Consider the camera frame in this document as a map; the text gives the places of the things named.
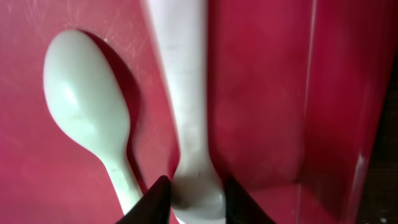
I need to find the red serving tray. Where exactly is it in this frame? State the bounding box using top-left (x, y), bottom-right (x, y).
top-left (1, 0), bottom-right (397, 223)

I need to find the pink plastic fork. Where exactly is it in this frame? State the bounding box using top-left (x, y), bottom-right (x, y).
top-left (146, 0), bottom-right (226, 223)

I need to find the white plastic spoon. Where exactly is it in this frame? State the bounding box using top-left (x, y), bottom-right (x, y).
top-left (44, 30), bottom-right (143, 214)

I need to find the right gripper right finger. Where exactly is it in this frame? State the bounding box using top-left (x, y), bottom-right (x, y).
top-left (224, 177), bottom-right (275, 224)

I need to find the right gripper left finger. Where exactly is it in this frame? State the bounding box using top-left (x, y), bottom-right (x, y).
top-left (116, 175), bottom-right (171, 224)

